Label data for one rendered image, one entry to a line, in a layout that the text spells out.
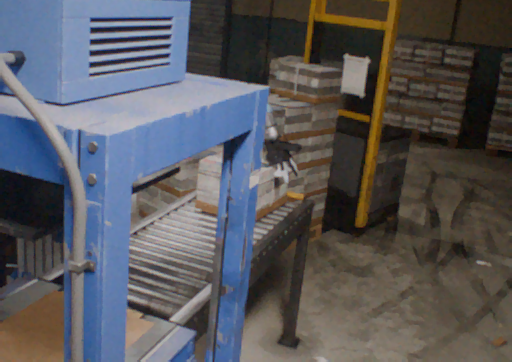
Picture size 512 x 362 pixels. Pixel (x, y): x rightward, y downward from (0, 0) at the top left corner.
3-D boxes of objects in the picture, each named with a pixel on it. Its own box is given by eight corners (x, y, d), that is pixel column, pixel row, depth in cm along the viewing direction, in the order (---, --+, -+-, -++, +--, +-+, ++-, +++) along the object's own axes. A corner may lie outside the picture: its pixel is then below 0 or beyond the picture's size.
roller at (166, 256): (121, 248, 236) (122, 237, 235) (229, 279, 221) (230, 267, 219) (114, 253, 232) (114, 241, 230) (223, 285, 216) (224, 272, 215)
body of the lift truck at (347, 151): (298, 207, 524) (309, 117, 501) (334, 196, 564) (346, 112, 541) (365, 233, 481) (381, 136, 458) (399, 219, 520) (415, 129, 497)
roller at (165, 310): (67, 281, 207) (67, 268, 206) (186, 319, 192) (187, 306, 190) (58, 286, 203) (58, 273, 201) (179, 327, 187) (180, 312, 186)
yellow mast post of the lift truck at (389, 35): (350, 224, 472) (386, -8, 421) (356, 221, 478) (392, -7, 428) (360, 227, 466) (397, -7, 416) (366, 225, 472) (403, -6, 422)
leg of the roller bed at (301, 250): (285, 337, 324) (301, 221, 305) (295, 340, 322) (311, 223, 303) (281, 342, 319) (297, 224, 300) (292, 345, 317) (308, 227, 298)
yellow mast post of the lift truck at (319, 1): (286, 199, 513) (312, -15, 463) (293, 197, 519) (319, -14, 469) (294, 202, 507) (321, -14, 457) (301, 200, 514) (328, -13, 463)
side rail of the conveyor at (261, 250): (301, 221, 305) (304, 198, 301) (312, 223, 303) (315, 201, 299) (166, 353, 184) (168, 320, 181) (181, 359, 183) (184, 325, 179)
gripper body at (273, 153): (277, 164, 273) (267, 139, 272) (293, 158, 269) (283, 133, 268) (269, 168, 266) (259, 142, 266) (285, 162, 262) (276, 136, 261)
